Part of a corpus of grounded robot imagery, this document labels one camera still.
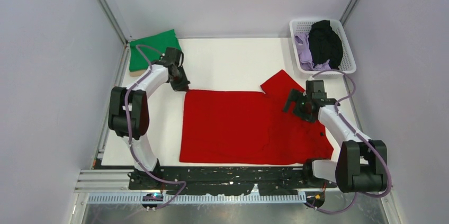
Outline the red t-shirt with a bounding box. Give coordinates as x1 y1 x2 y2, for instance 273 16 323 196
179 70 334 165

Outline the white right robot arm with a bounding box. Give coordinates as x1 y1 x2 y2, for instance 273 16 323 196
283 80 392 198

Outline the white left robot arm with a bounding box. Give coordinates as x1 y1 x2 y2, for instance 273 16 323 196
108 47 190 189

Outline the folded green t-shirt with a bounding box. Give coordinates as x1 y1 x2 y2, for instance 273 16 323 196
129 29 182 73

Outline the lilac t-shirt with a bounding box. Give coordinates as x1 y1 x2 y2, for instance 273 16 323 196
293 32 331 71

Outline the folded beige t-shirt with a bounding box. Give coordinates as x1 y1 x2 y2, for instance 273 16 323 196
129 70 144 77

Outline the black t-shirt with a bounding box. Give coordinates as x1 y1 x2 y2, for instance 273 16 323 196
309 20 343 69

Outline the white plastic laundry basket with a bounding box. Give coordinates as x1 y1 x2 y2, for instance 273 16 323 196
289 18 356 75

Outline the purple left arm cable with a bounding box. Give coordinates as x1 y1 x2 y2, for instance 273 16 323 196
124 44 187 211

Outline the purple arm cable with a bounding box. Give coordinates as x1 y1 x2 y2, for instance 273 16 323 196
124 44 187 211
305 69 393 215

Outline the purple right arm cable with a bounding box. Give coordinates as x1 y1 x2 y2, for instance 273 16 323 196
305 69 393 215

